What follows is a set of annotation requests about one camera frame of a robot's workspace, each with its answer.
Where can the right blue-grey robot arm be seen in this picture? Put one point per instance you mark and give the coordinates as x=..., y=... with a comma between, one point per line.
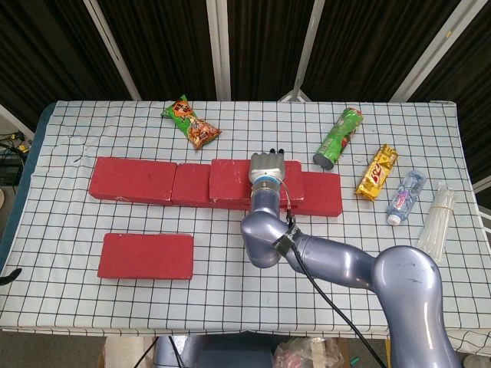
x=414, y=276

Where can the blue-edged table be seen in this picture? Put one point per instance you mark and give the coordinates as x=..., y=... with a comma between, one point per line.
x=30, y=165

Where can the small clear water bottle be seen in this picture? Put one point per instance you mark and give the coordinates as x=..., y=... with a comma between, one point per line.
x=404, y=197

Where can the white black checkered tablecloth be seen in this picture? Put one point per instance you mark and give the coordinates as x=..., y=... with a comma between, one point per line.
x=245, y=299

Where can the black equipment box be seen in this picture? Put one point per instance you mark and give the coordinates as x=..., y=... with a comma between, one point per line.
x=11, y=168

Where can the white sack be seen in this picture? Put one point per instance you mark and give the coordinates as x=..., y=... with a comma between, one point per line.
x=122, y=352

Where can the white metal frame post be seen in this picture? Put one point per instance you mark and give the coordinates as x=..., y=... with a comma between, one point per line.
x=15, y=120
x=308, y=38
x=218, y=50
x=485, y=218
x=435, y=50
x=113, y=50

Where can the gold biscuit pack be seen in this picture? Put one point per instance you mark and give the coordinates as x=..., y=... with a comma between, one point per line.
x=377, y=172

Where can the green snack bag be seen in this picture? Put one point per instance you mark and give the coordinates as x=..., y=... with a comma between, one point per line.
x=193, y=126

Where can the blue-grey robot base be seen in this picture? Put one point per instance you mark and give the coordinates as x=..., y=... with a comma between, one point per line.
x=226, y=354

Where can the bundle of clear tubes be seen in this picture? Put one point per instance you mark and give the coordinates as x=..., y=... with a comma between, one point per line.
x=439, y=218

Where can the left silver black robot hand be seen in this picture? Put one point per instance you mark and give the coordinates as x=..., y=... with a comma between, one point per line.
x=11, y=276

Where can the clear plastic bag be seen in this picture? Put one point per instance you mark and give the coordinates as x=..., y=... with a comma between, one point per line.
x=307, y=352

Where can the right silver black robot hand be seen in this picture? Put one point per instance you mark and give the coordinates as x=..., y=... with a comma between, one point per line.
x=268, y=163

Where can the green chips can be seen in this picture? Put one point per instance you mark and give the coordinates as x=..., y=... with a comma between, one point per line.
x=339, y=136

